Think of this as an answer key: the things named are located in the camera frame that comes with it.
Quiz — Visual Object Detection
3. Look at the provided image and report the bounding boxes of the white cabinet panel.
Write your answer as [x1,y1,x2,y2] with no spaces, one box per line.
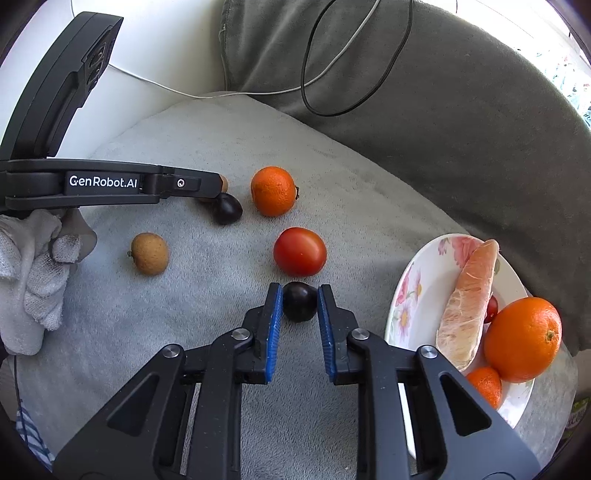
[0,0,232,160]

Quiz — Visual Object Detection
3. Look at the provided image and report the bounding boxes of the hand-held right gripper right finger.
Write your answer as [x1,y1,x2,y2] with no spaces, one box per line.
[317,284,541,480]

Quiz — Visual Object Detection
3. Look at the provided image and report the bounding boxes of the brown longan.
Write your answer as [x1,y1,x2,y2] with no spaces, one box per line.
[129,232,170,277]
[198,174,230,205]

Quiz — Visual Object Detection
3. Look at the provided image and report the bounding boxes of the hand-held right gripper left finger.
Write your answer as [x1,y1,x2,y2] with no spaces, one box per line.
[53,282,283,480]

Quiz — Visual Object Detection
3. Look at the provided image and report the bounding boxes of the striped cloth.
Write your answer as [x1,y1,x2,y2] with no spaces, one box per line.
[14,401,56,472]

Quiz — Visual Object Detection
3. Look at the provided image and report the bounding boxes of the peeled pomelo segment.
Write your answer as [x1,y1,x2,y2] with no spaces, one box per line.
[436,239,502,373]

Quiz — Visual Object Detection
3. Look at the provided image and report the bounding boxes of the black cable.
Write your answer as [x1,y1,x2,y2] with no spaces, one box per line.
[300,0,414,117]

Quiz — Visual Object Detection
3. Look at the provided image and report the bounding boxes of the floral white plate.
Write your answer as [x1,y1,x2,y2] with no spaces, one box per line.
[385,234,536,428]

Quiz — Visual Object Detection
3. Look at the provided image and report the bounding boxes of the small tangerine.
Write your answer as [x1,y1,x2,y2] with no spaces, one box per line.
[250,166,297,217]
[465,366,503,411]

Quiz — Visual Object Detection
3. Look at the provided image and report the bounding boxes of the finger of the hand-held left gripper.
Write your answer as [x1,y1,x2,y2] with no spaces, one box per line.
[161,166,223,201]

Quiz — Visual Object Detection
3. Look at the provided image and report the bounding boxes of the white cable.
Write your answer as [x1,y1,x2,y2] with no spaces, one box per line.
[69,0,382,99]

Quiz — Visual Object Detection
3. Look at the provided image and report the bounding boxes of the person's left hand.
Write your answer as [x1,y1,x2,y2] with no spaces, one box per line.
[0,208,99,357]

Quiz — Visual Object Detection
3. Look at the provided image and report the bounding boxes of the dark purple plum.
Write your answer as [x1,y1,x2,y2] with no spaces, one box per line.
[211,192,243,226]
[282,281,319,323]

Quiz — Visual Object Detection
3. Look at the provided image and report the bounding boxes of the large orange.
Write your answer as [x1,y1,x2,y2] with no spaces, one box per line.
[483,296,563,384]

